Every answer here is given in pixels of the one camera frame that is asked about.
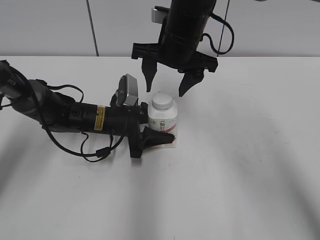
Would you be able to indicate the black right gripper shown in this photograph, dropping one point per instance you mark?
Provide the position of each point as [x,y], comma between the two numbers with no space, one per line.
[181,57]

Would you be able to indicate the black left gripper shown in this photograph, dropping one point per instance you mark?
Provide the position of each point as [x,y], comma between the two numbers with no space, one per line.
[126,121]

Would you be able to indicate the white yili changqing yogurt bottle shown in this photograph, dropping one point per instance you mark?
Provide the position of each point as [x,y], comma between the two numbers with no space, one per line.
[165,121]

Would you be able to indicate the white plastic bottle cap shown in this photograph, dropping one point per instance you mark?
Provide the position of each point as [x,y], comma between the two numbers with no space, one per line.
[162,101]

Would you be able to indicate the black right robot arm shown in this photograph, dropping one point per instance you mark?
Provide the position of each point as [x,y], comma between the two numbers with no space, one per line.
[182,27]

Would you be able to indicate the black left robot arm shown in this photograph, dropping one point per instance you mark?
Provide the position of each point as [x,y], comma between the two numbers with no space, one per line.
[59,113]

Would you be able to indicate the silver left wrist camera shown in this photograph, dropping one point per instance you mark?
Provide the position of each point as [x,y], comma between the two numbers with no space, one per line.
[127,92]

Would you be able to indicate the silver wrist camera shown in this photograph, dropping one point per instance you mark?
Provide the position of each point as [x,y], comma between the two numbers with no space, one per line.
[158,14]
[127,92]

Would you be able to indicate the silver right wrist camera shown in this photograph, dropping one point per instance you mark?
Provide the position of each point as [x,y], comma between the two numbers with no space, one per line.
[158,14]

